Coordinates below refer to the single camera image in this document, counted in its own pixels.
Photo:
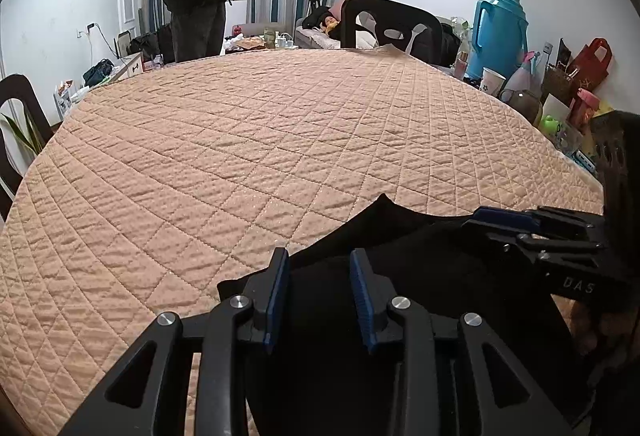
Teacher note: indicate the red gift bag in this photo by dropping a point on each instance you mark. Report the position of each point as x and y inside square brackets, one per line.
[592, 66]

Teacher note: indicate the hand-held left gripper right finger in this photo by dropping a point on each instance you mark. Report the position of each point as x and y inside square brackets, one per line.
[364, 301]

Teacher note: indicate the black pants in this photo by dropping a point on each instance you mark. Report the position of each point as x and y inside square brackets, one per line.
[320, 381]

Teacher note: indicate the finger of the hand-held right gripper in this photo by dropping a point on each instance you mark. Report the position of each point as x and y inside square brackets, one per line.
[500, 215]
[495, 231]

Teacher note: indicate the white low cabinet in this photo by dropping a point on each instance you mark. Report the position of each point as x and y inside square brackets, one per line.
[122, 69]

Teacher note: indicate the white card box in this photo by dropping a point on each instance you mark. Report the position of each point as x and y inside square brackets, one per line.
[554, 109]

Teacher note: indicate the glass jar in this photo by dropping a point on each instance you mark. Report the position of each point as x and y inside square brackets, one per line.
[522, 106]

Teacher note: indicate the black bag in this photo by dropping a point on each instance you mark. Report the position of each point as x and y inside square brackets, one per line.
[142, 46]

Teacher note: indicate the cardboard box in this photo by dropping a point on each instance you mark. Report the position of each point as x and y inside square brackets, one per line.
[250, 44]

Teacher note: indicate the grey sofa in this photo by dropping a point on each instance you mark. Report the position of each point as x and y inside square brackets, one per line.
[312, 39]

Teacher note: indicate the black handbag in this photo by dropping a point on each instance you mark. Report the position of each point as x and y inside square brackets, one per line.
[98, 74]

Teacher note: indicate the black backpack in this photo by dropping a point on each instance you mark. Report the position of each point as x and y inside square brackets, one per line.
[445, 46]

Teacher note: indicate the pink tumbler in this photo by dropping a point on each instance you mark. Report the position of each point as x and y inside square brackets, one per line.
[585, 105]

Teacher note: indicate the person's right hand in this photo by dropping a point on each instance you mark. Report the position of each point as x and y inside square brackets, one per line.
[584, 326]

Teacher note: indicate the green potted plant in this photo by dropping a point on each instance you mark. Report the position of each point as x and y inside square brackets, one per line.
[25, 131]

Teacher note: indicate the black plastic chair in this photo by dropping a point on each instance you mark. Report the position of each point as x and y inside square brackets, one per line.
[380, 11]
[20, 91]

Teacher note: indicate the beige quilted blanket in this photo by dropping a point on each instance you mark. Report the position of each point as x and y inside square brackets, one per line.
[250, 141]

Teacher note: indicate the wicker basket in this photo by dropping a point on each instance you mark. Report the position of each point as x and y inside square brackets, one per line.
[557, 86]

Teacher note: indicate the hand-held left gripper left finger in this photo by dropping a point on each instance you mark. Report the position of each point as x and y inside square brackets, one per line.
[277, 296]

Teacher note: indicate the teal thermos jug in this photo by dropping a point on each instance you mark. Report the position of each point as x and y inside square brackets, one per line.
[502, 36]

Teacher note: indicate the white paper cup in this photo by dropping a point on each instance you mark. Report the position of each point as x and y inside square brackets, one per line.
[492, 81]

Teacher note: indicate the pale pink bottle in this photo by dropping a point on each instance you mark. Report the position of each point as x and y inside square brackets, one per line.
[522, 76]

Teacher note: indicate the small pink bottle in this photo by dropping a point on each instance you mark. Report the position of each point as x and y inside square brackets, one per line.
[460, 66]

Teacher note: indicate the green toy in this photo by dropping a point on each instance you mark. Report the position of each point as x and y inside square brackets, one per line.
[551, 125]

